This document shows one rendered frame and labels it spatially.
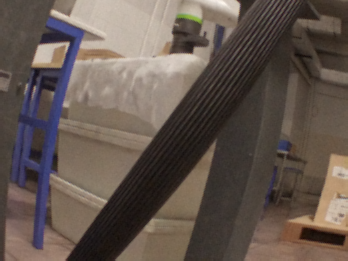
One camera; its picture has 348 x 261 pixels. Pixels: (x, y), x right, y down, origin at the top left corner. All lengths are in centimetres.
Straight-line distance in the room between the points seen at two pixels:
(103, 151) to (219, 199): 51
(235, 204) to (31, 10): 65
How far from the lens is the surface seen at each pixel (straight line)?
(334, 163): 277
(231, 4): 141
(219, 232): 97
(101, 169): 136
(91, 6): 382
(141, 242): 122
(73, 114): 156
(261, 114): 95
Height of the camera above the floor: 42
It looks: 4 degrees up
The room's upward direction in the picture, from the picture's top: 13 degrees clockwise
